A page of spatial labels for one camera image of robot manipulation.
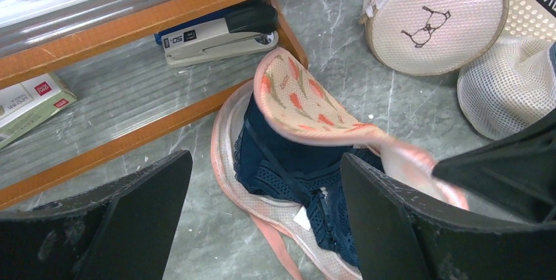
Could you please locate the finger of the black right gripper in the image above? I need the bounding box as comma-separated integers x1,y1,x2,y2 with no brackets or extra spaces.
432,111,555,223

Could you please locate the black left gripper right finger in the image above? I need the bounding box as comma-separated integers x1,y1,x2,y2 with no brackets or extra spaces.
341,153,555,279

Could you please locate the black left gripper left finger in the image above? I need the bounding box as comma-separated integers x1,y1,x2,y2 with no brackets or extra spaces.
1,151,193,279

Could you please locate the dark blue lace bra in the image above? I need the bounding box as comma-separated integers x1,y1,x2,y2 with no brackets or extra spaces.
234,98,384,267

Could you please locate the floral mesh laundry bag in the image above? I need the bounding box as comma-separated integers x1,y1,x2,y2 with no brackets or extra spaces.
211,48,468,279

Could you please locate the white mesh bag grey zipper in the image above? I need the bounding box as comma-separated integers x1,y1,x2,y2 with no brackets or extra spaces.
457,36,555,140

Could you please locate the white mesh bag beige zipper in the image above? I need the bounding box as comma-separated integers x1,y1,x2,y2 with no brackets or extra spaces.
359,0,509,75

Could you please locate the cream plastic laundry basket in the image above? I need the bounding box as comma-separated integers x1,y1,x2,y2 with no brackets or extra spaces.
502,0,555,42

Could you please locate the small green staples box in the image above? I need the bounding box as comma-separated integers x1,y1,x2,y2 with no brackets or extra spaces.
1,73,77,148

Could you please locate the orange wooden shelf rack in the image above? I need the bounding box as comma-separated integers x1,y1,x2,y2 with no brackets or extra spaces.
0,0,325,212

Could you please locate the blue black stapler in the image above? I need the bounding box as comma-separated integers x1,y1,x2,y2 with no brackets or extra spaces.
154,0,278,45

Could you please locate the black white stapler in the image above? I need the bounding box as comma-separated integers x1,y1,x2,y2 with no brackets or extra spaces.
161,4,279,68

